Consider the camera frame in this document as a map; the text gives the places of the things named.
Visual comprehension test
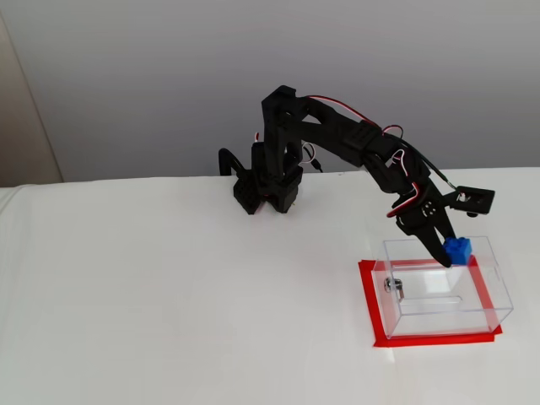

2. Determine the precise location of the red white gripper servo cable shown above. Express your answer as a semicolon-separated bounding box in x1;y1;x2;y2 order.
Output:
386;149;426;219

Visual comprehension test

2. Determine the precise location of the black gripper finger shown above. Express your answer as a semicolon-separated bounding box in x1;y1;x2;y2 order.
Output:
395;201;452;268
435;193;456;242

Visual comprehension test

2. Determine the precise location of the red tape rectangle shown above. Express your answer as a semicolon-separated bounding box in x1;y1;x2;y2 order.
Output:
358;254;504;348

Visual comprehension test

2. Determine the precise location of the thin black camera cable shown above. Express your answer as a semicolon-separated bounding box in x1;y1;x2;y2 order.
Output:
396;138;464;196

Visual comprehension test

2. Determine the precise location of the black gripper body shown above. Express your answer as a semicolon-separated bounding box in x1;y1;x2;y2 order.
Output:
365;141;444;220

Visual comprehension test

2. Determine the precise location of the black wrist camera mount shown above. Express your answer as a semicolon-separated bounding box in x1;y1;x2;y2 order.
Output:
442;185;497;219

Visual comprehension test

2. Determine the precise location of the transparent plastic box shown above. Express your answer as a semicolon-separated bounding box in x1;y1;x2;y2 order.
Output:
370;235;515;341

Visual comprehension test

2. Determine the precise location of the black plug with cable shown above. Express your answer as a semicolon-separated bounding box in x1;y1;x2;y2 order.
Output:
301;142;324;173

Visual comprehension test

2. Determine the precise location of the red white arm servo cable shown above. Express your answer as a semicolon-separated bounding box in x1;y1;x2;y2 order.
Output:
306;94;404;137

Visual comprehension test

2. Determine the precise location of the black table clamp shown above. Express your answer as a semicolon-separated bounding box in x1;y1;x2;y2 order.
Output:
218;147;259;217

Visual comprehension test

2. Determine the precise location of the silver cylinder lock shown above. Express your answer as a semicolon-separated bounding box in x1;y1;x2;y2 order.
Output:
382;278;407;301

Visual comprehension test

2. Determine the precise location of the blue lego brick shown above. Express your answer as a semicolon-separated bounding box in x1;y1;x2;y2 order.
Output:
441;236;473;267

